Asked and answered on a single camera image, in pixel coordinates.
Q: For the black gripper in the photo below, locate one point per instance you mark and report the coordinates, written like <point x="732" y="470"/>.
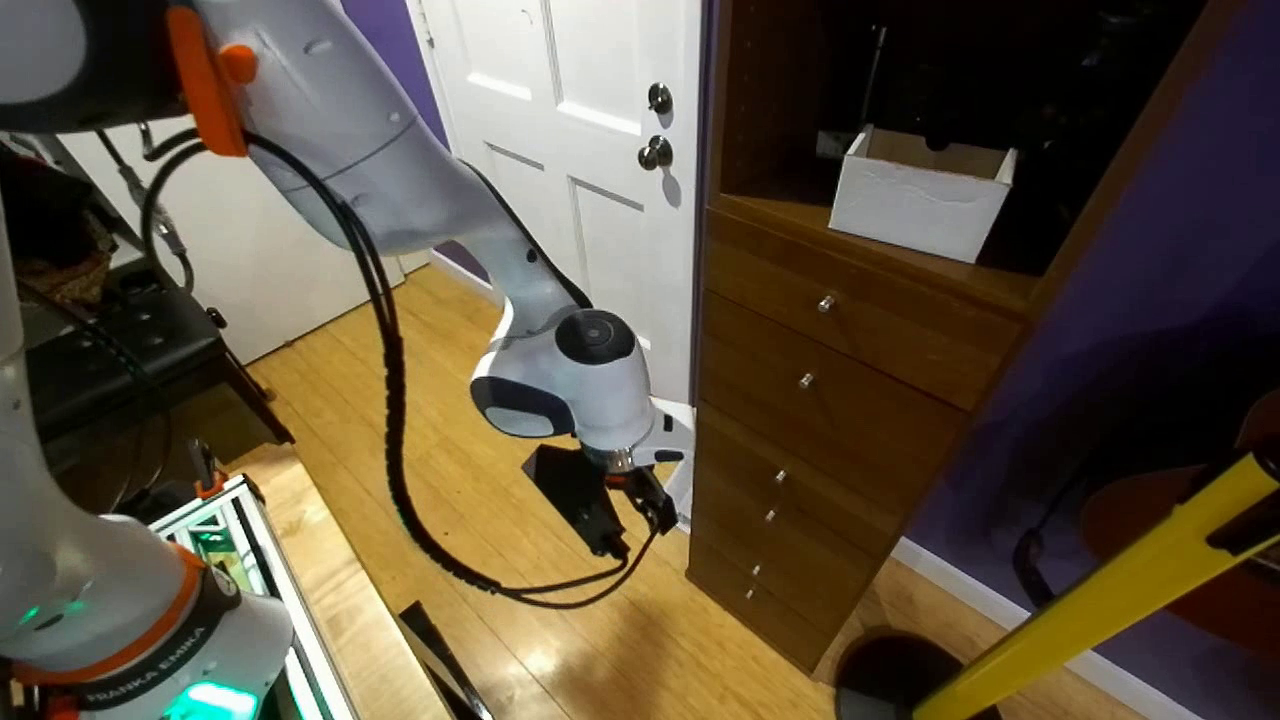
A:
<point x="638" y="482"/>

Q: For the green can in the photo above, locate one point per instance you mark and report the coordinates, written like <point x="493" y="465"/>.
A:
<point x="218" y="546"/>

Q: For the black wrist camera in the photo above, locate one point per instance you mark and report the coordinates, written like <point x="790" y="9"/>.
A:
<point x="573" y="502"/>

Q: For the white framed bin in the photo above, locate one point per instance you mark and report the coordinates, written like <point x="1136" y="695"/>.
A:
<point x="303" y="606"/>

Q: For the black metal shelf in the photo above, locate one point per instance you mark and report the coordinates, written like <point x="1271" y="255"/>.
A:
<point x="134" y="333"/>

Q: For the lowest brown cabinet drawer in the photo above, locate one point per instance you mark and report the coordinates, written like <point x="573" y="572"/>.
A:
<point x="786" y="585"/>

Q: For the black stand base bar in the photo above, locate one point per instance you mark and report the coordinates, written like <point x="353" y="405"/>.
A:
<point x="443" y="660"/>

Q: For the black round stand base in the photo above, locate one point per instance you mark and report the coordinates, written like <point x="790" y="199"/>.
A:
<point x="901" y="682"/>

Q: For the white panel door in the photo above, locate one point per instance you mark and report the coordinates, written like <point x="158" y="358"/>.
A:
<point x="561" y="83"/>

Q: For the brown wooden shelf cabinet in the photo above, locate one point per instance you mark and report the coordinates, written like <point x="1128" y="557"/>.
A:
<point x="802" y="225"/>

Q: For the metal round door knob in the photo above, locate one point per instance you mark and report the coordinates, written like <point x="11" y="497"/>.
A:
<point x="654" y="149"/>

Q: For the metal deadbolt lock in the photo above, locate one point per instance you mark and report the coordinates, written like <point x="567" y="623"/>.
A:
<point x="661" y="96"/>

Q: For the yellow stand pole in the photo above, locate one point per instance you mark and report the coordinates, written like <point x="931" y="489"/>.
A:
<point x="1135" y="580"/>

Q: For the brown acoustic guitar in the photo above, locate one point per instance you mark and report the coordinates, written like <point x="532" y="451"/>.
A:
<point x="1135" y="512"/>

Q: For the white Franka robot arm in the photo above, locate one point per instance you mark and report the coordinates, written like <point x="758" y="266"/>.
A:
<point x="401" y="145"/>

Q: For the white open box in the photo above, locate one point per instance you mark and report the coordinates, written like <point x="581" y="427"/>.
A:
<point x="920" y="202"/>

